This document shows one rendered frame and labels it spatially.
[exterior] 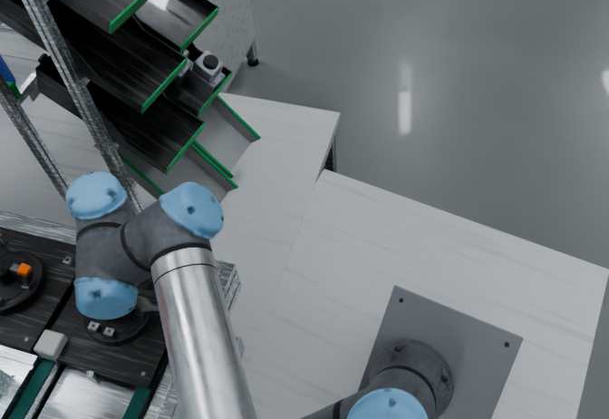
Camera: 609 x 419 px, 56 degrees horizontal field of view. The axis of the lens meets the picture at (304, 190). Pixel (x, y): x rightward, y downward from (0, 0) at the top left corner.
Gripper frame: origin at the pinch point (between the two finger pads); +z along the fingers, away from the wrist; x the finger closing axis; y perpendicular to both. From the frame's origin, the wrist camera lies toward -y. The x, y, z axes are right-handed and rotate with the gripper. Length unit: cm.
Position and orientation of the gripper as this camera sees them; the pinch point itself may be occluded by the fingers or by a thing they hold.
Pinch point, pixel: (148, 302)
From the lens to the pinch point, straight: 111.9
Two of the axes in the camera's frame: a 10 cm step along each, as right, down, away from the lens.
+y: 9.6, 1.9, -2.2
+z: 0.6, 6.1, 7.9
